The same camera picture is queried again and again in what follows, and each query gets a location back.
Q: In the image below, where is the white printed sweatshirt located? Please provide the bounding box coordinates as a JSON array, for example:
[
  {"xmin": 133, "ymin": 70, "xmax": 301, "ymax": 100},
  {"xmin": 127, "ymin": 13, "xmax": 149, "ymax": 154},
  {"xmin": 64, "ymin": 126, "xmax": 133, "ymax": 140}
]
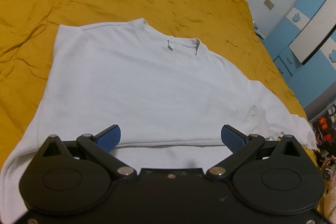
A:
[{"xmin": 1, "ymin": 19, "xmax": 316, "ymax": 223}]

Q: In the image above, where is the mustard yellow quilt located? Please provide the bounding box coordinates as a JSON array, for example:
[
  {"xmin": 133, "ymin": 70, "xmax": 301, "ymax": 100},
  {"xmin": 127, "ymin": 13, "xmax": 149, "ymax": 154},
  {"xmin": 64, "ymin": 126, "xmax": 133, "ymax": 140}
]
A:
[{"xmin": 1, "ymin": 0, "xmax": 306, "ymax": 161}]

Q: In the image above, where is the blue white wardrobe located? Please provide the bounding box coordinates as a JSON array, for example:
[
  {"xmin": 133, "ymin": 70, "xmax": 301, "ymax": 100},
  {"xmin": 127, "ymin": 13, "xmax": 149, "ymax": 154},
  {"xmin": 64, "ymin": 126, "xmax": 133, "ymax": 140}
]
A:
[{"xmin": 264, "ymin": 0, "xmax": 335, "ymax": 107}]

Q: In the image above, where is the beige wall switch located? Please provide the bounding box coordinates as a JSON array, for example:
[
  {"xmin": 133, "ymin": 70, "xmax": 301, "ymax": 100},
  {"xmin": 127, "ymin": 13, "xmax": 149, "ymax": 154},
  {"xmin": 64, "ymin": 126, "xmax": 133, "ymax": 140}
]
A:
[{"xmin": 264, "ymin": 0, "xmax": 274, "ymax": 10}]

